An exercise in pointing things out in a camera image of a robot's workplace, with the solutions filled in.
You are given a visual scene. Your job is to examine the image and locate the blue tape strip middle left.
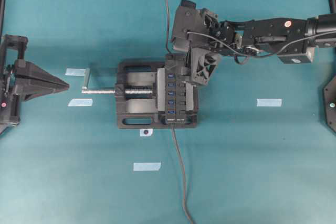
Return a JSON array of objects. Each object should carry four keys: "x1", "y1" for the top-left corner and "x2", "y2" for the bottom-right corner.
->
[{"x1": 68, "y1": 99, "x2": 93, "y2": 107}]

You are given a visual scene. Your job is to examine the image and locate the blue tape strip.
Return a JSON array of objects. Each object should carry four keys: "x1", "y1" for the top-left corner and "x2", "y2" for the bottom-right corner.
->
[
  {"x1": 68, "y1": 99, "x2": 93, "y2": 107},
  {"x1": 65, "y1": 68, "x2": 86, "y2": 77},
  {"x1": 133, "y1": 162, "x2": 161, "y2": 172},
  {"x1": 257, "y1": 99, "x2": 282, "y2": 107}
]

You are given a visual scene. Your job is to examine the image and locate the thin black camera cable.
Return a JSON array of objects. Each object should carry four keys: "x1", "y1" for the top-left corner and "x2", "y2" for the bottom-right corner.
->
[{"x1": 186, "y1": 31, "x2": 309, "y2": 65}]

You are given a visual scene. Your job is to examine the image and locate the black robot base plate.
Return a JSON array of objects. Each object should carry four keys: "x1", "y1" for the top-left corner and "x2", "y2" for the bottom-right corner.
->
[{"x1": 323, "y1": 76, "x2": 335, "y2": 132}]

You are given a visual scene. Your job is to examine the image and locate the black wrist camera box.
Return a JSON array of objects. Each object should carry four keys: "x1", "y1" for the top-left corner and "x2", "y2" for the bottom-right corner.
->
[{"x1": 171, "y1": 0, "x2": 201, "y2": 52}]

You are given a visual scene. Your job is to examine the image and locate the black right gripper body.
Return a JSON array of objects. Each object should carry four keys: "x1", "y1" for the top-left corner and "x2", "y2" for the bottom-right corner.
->
[{"x1": 187, "y1": 8, "x2": 243, "y2": 56}]

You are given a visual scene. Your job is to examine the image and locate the blue tape strip right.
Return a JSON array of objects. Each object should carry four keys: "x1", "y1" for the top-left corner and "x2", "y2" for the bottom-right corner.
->
[{"x1": 257, "y1": 99, "x2": 282, "y2": 107}]

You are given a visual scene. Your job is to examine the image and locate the blue tape strip upper left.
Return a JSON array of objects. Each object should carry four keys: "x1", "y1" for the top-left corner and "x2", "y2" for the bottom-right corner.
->
[{"x1": 65, "y1": 68, "x2": 86, "y2": 77}]

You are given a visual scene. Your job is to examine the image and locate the small black red sticker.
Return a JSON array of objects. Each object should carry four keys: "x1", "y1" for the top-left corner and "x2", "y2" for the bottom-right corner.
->
[{"x1": 140, "y1": 129, "x2": 153, "y2": 137}]

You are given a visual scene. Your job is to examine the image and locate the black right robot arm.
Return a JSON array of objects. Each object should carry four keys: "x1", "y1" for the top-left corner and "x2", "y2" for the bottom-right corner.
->
[{"x1": 172, "y1": 7, "x2": 335, "y2": 86}]

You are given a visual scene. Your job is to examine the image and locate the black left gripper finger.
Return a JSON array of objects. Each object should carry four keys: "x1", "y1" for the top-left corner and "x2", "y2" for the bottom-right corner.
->
[{"x1": 15, "y1": 60, "x2": 70, "y2": 101}]

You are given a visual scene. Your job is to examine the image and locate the black bench vise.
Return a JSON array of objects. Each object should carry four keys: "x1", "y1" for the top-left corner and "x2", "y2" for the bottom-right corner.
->
[{"x1": 81, "y1": 54, "x2": 198, "y2": 129}]

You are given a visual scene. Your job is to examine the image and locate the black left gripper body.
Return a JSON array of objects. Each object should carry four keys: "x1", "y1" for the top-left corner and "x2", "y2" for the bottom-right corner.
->
[{"x1": 1, "y1": 35, "x2": 28, "y2": 127}]

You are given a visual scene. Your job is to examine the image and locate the black hub power cable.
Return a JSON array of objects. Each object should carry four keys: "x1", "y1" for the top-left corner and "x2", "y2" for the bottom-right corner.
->
[{"x1": 171, "y1": 127, "x2": 196, "y2": 224}]

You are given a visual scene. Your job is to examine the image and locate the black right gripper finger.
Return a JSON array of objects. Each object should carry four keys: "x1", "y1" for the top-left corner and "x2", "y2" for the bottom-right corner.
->
[{"x1": 191, "y1": 48, "x2": 221, "y2": 86}]

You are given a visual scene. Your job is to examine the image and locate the blue tape strip bottom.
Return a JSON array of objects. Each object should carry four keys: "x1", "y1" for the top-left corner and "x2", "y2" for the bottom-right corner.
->
[{"x1": 133, "y1": 162, "x2": 161, "y2": 172}]

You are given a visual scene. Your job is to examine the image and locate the black multiport USB hub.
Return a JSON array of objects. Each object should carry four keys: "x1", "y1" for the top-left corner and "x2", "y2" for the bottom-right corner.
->
[{"x1": 165, "y1": 68, "x2": 186, "y2": 125}]

